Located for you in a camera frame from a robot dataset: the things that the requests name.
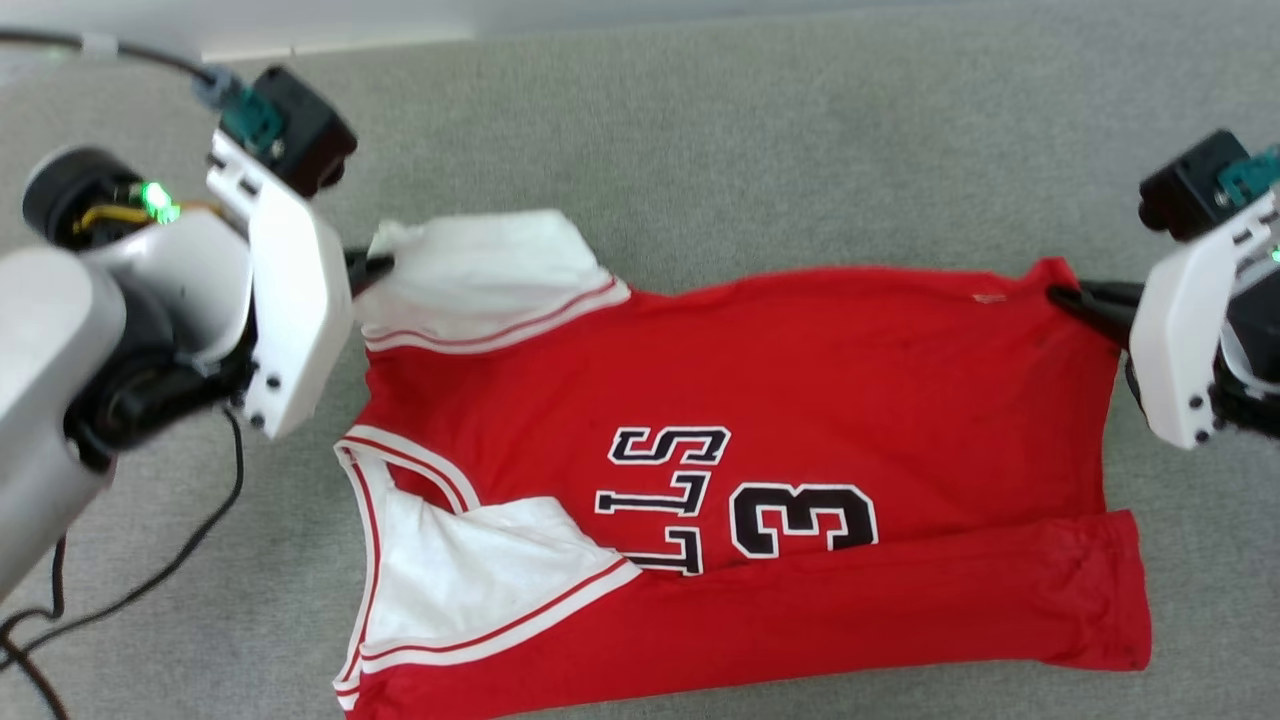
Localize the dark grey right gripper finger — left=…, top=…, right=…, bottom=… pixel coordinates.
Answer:
left=1047, top=281, right=1146, bottom=351

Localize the teal camera connector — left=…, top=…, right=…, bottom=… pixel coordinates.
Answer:
left=195, top=65, right=286, bottom=161
left=1215, top=145, right=1280, bottom=211

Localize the teal left camera connector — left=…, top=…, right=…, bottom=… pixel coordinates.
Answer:
left=195, top=65, right=286, bottom=161

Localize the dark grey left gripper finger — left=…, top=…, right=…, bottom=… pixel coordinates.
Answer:
left=345, top=248, right=396, bottom=299

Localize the white camera bracket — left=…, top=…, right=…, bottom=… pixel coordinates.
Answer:
left=205, top=130, right=356, bottom=441
left=1130, top=190, right=1280, bottom=451

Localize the black left camera cable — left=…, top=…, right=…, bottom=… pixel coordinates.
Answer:
left=0, top=28, right=216, bottom=86

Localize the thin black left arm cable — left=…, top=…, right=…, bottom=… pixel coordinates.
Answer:
left=0, top=405, right=247, bottom=720

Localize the white left camera bracket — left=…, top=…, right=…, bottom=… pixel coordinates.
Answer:
left=205, top=130, right=356, bottom=441

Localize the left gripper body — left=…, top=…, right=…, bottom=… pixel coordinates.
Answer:
left=22, top=147, right=257, bottom=471

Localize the red white basketball jersey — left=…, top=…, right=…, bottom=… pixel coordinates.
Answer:
left=332, top=208, right=1153, bottom=720

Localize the teal right camera connector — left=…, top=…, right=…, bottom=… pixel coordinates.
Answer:
left=1215, top=145, right=1280, bottom=211

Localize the white right camera bracket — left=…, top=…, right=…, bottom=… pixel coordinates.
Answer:
left=1130, top=190, right=1280, bottom=451

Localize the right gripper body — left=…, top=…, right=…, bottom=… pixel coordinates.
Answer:
left=1210, top=285, right=1280, bottom=441

